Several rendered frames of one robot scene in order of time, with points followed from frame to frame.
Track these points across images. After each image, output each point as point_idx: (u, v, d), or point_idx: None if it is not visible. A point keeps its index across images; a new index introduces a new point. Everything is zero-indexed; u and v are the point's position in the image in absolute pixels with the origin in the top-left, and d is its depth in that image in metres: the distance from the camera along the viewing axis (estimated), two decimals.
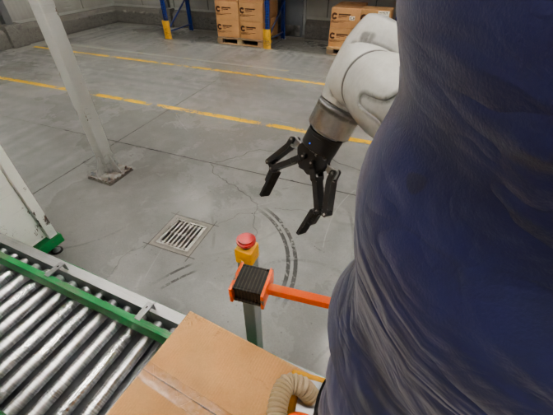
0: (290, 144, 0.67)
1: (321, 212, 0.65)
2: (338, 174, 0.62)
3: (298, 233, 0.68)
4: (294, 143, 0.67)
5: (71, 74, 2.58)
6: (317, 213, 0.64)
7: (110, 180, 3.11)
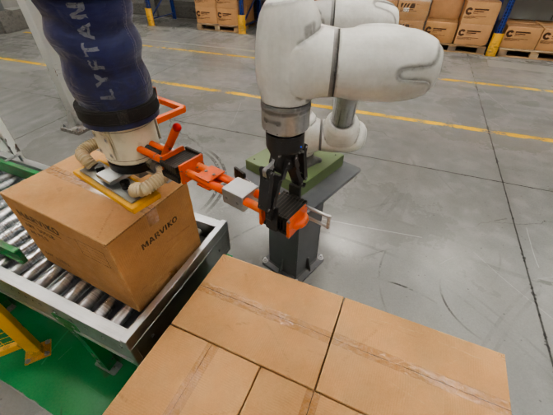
0: (273, 174, 0.60)
1: (302, 179, 0.72)
2: None
3: None
4: (270, 171, 0.60)
5: (40, 33, 3.07)
6: (304, 184, 0.72)
7: (79, 130, 3.60)
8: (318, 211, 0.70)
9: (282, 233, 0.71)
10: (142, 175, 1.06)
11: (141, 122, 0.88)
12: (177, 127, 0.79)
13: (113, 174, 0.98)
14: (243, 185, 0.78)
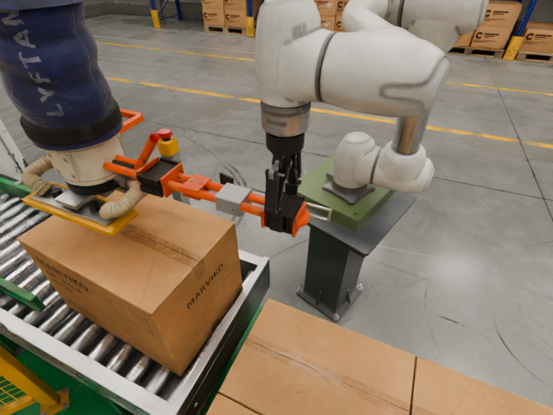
0: (279, 175, 0.60)
1: (296, 178, 0.73)
2: None
3: None
4: (276, 173, 0.60)
5: None
6: (299, 181, 0.73)
7: None
8: (318, 206, 0.71)
9: (287, 233, 0.71)
10: (108, 194, 0.97)
11: (97, 140, 0.78)
12: (155, 137, 0.73)
13: (76, 196, 0.88)
14: (236, 190, 0.76)
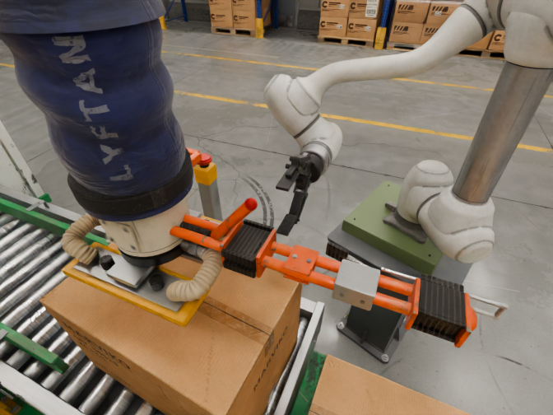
0: None
1: (291, 163, 0.72)
2: (307, 153, 0.78)
3: (276, 185, 0.68)
4: (301, 193, 0.86)
5: None
6: (287, 164, 0.72)
7: None
8: (485, 300, 0.51)
9: (446, 340, 0.50)
10: None
11: (169, 203, 0.59)
12: (254, 204, 0.54)
13: (132, 268, 0.68)
14: (360, 273, 0.55)
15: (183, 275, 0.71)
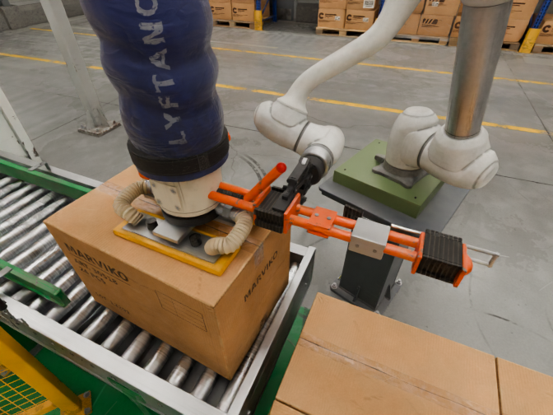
0: None
1: (289, 184, 0.73)
2: (306, 159, 0.77)
3: (272, 206, 0.69)
4: None
5: (59, 23, 2.75)
6: (284, 186, 0.73)
7: (99, 132, 3.27)
8: (480, 249, 0.60)
9: (445, 282, 0.60)
10: None
11: (211, 168, 0.70)
12: (284, 167, 0.64)
13: (174, 228, 0.79)
14: (374, 228, 0.65)
15: (217, 236, 0.81)
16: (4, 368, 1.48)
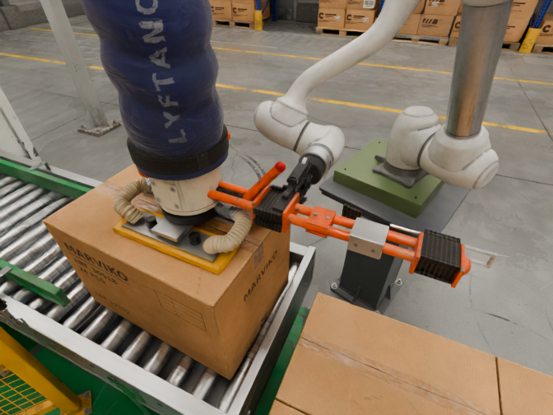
0: None
1: (289, 184, 0.73)
2: (306, 159, 0.77)
3: (272, 206, 0.69)
4: None
5: (59, 22, 2.75)
6: (284, 186, 0.73)
7: (99, 132, 3.27)
8: (479, 249, 0.60)
9: (443, 282, 0.60)
10: None
11: (211, 166, 0.70)
12: (283, 166, 0.64)
13: (174, 226, 0.79)
14: (372, 228, 0.65)
15: (216, 235, 0.81)
16: (4, 368, 1.48)
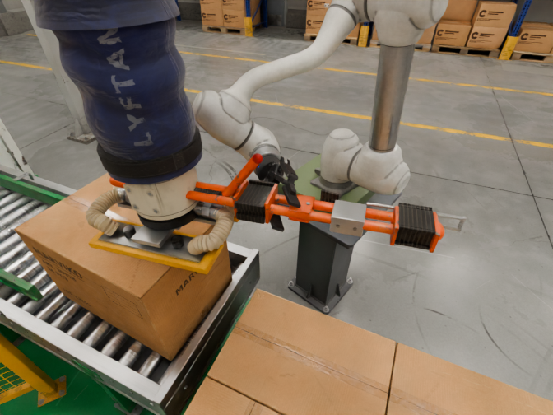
0: None
1: (288, 179, 0.74)
2: (286, 159, 0.80)
3: (289, 201, 0.68)
4: None
5: (48, 39, 2.94)
6: (285, 180, 0.73)
7: (86, 139, 3.46)
8: (449, 215, 0.65)
9: (422, 249, 0.64)
10: (180, 226, 0.87)
11: (182, 170, 0.69)
12: (260, 158, 0.66)
13: (155, 232, 0.78)
14: (351, 207, 0.68)
15: None
16: None
